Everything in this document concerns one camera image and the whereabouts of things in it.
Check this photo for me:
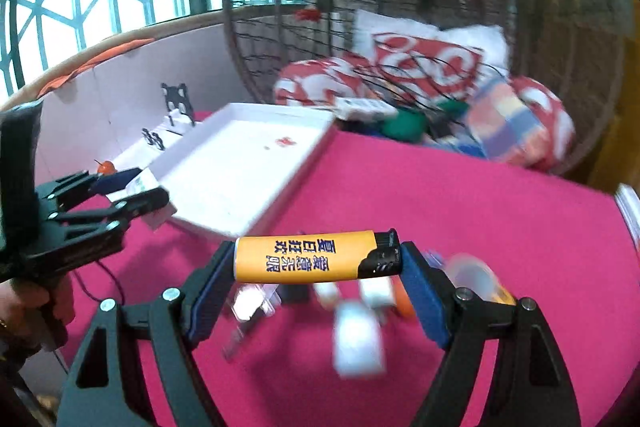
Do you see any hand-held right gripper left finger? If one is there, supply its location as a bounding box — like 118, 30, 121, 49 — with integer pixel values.
56, 239, 238, 427

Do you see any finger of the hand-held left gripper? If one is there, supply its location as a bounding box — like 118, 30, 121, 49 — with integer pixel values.
35, 166, 144, 212
46, 186, 172, 239

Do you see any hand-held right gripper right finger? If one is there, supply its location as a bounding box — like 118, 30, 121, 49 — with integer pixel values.
399, 241, 583, 427

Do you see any small white box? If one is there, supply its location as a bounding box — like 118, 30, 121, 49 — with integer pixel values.
125, 171, 160, 200

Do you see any white pill bottle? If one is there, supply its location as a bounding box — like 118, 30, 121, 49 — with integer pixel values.
444, 254, 501, 303

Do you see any white cardboard box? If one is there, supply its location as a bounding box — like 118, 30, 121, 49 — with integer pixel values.
125, 103, 342, 242

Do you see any yellow lighter with black cap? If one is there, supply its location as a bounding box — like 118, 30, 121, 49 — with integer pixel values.
233, 228, 403, 284

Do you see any person's left hand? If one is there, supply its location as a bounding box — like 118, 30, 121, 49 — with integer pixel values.
0, 278, 76, 348

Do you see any round orange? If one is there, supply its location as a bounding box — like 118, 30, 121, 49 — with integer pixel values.
394, 282, 417, 319

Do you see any white cardboard board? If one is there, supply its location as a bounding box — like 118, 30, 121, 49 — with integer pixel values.
35, 24, 253, 188

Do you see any slim yellow lighter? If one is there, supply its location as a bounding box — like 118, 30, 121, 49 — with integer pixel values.
487, 284, 517, 308

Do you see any black charger plug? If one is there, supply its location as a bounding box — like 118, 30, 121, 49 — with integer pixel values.
277, 284, 313, 306

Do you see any magenta tablecloth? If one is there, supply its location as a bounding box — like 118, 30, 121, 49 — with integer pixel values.
50, 109, 636, 427

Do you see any orange cloth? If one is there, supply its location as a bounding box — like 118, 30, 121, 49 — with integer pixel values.
37, 38, 157, 100

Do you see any green object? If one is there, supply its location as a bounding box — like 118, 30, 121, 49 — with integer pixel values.
382, 99, 471, 142

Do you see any plaid cushion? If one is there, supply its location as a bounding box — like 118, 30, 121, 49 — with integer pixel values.
462, 79, 551, 168

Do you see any red and white bolster cushion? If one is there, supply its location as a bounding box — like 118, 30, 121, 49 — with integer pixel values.
274, 56, 386, 108

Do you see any red and white pillow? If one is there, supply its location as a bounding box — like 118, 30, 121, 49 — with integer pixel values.
510, 76, 577, 172

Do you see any white pillow with red print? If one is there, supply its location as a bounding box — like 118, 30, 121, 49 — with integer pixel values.
352, 9, 511, 105

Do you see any wicker hanging chair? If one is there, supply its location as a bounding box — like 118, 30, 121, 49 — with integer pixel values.
221, 0, 631, 180

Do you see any black cable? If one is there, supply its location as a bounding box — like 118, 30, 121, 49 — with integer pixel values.
350, 54, 506, 132

